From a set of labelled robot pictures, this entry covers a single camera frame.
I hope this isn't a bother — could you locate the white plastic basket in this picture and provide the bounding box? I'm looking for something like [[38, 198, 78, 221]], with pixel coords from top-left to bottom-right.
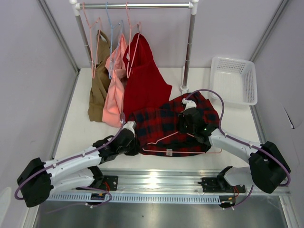
[[209, 57, 257, 106]]

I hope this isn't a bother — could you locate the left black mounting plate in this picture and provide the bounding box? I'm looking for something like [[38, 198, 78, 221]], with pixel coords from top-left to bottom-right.
[[99, 176, 118, 191]]

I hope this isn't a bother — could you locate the black mounting plate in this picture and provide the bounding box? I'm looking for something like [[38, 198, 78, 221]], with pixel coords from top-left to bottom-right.
[[99, 176, 118, 191], [197, 177, 246, 193]]

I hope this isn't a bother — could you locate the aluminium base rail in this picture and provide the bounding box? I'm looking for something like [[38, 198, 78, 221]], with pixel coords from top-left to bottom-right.
[[33, 169, 291, 205]]

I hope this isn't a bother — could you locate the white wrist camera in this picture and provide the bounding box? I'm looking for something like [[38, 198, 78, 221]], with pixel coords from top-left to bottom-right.
[[182, 98, 197, 111], [122, 121, 136, 134]]

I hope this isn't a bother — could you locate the pink wire hanger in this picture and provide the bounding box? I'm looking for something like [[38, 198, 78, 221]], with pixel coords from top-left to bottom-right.
[[142, 132, 223, 154]]

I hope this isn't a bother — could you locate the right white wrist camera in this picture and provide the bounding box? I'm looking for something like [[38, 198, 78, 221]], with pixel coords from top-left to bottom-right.
[[182, 98, 197, 111]]

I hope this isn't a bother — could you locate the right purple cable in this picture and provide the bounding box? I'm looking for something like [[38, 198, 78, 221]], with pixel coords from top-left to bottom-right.
[[184, 88, 292, 209]]

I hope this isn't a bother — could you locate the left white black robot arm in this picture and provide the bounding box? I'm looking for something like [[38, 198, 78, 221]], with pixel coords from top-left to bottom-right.
[[15, 128, 138, 208]]

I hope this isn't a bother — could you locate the pink skirt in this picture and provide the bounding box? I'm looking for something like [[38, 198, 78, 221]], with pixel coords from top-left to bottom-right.
[[102, 35, 127, 127]]

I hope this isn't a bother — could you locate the metal clothes rack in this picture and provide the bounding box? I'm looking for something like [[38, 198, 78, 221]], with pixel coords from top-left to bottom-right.
[[69, 0, 199, 94]]

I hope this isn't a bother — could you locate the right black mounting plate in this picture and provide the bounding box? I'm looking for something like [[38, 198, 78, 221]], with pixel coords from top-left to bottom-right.
[[197, 177, 246, 193]]

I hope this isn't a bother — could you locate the pink hanger holding red skirt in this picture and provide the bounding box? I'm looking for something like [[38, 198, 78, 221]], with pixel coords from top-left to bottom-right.
[[125, 1, 142, 79]]

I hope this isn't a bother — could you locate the pink hanger far left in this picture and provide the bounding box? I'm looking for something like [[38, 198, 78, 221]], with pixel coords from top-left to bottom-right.
[[82, 2, 102, 79]]

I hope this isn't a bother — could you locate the solid red skirt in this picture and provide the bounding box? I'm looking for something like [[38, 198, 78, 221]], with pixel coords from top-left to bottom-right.
[[123, 33, 172, 119]]

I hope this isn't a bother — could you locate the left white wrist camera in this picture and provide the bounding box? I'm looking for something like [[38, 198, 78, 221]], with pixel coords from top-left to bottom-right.
[[122, 121, 136, 134]]

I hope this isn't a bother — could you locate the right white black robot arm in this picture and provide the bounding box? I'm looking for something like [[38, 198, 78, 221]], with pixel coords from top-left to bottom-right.
[[178, 107, 291, 194]]

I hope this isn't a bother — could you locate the red plaid skirt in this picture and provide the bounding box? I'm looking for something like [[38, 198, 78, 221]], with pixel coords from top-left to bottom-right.
[[128, 94, 210, 157]]

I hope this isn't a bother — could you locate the blue wire hanger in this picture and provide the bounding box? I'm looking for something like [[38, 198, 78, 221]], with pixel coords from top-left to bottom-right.
[[105, 2, 124, 79]]

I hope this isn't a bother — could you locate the brown skirt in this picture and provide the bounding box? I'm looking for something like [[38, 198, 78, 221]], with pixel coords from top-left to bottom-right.
[[87, 30, 111, 122]]

